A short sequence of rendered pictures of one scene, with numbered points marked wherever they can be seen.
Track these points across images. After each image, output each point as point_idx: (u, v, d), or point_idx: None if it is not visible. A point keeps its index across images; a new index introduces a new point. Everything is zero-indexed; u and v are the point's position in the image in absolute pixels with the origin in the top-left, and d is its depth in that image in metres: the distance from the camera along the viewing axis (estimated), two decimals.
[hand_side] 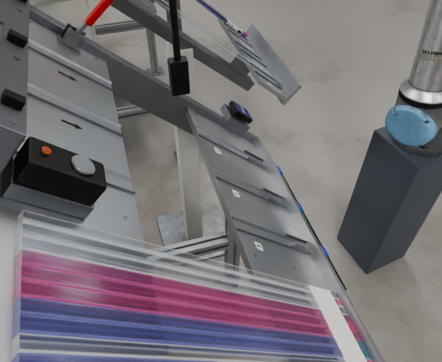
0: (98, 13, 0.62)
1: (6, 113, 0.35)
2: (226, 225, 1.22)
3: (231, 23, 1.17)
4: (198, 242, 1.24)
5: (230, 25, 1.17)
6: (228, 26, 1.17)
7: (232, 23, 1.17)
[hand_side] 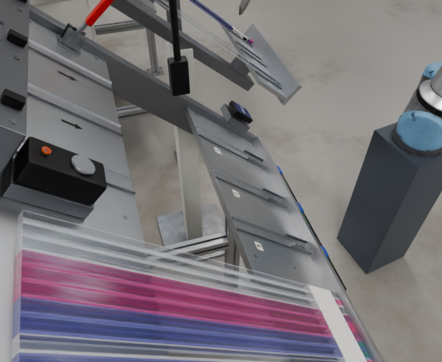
0: (98, 13, 0.62)
1: (6, 113, 0.35)
2: (226, 225, 1.22)
3: (237, 30, 1.19)
4: (198, 242, 1.24)
5: (236, 32, 1.19)
6: (234, 33, 1.19)
7: (238, 30, 1.19)
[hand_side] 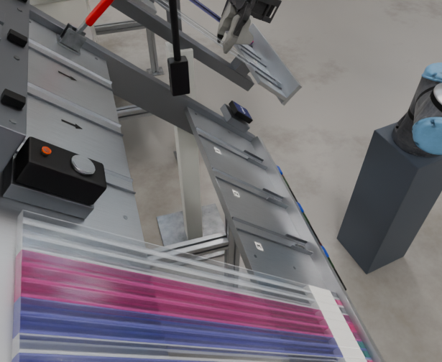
0: (98, 13, 0.62)
1: (6, 113, 0.35)
2: (226, 225, 1.22)
3: None
4: (198, 242, 1.24)
5: None
6: None
7: None
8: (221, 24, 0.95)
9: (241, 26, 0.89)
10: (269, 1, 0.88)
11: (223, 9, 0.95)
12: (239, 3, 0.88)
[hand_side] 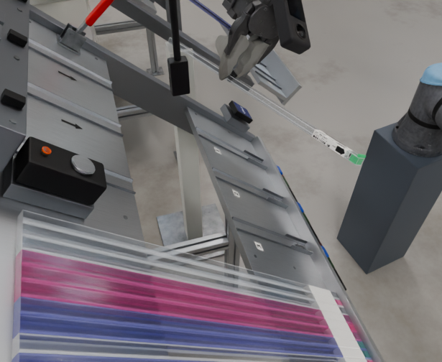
0: (98, 13, 0.62)
1: (6, 113, 0.35)
2: (226, 225, 1.22)
3: None
4: (198, 242, 1.24)
5: None
6: None
7: None
8: (234, 62, 0.70)
9: (265, 52, 0.72)
10: None
11: (231, 47, 0.67)
12: (272, 32, 0.68)
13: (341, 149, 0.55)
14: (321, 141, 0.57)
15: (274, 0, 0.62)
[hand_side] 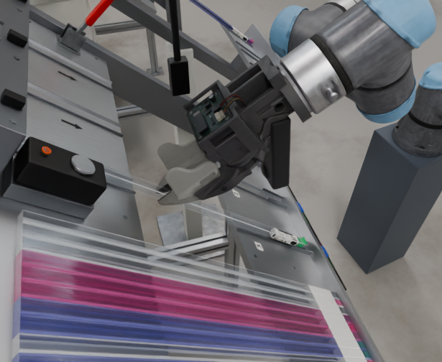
0: (98, 13, 0.62)
1: (6, 113, 0.35)
2: (226, 225, 1.22)
3: (237, 30, 1.19)
4: (198, 242, 1.24)
5: (236, 32, 1.19)
6: (234, 33, 1.19)
7: (238, 30, 1.19)
8: None
9: None
10: None
11: (213, 195, 0.50)
12: None
13: (294, 242, 0.70)
14: (280, 240, 0.68)
15: (277, 147, 0.50)
